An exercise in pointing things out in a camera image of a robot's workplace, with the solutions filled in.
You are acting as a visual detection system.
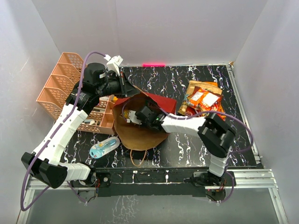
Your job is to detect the gold teal kettle chips bag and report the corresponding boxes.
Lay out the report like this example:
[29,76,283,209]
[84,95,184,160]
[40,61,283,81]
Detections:
[178,80,222,115]

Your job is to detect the red doritos chip bag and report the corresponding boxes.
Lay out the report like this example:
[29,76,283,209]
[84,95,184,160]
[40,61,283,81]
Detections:
[178,86,222,116]

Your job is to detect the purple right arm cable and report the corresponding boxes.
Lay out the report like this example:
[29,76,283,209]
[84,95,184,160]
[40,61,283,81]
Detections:
[121,98,254,203]

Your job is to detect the pink tape strip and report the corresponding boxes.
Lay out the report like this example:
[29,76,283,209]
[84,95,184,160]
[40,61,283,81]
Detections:
[142,63,165,67]

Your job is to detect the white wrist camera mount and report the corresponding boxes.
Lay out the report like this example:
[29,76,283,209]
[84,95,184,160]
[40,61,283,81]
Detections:
[104,55,123,76]
[126,110,138,123]

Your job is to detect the red skittles candy bag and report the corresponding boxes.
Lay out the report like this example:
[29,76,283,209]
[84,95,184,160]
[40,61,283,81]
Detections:
[185,106,201,116]

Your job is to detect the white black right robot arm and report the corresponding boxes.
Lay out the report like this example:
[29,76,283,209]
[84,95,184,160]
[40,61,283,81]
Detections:
[128,106,235,186]

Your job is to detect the blue white packaged item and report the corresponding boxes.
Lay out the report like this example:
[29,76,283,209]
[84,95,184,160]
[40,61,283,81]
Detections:
[89,137,120,159]

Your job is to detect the peach plastic file organizer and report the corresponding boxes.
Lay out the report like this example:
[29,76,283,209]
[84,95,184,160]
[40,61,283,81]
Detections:
[36,52,115,135]

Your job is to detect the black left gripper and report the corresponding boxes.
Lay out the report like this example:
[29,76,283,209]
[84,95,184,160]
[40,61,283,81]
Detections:
[96,71,140,98]

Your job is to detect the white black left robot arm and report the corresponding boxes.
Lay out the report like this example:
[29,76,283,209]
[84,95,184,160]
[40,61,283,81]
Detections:
[21,63,140,189]

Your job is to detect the yellow candy pack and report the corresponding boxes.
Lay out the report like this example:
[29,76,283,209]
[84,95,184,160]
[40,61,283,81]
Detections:
[122,110,130,119]

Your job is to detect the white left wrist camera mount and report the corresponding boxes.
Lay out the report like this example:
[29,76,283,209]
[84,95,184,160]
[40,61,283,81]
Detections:
[104,55,123,76]

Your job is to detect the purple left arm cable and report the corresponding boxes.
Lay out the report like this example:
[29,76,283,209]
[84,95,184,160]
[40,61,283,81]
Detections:
[20,51,113,212]

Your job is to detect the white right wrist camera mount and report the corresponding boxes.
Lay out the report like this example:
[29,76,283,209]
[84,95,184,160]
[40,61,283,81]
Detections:
[126,110,138,123]

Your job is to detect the red brown paper bag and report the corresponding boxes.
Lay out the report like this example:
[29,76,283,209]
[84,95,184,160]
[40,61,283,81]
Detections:
[113,91,177,154]

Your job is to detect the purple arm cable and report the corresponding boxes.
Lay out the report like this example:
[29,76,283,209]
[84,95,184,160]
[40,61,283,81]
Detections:
[20,51,113,212]
[121,98,254,203]

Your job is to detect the orange candy bag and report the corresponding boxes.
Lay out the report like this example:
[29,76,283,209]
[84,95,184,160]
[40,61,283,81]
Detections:
[187,91,204,108]
[198,91,222,111]

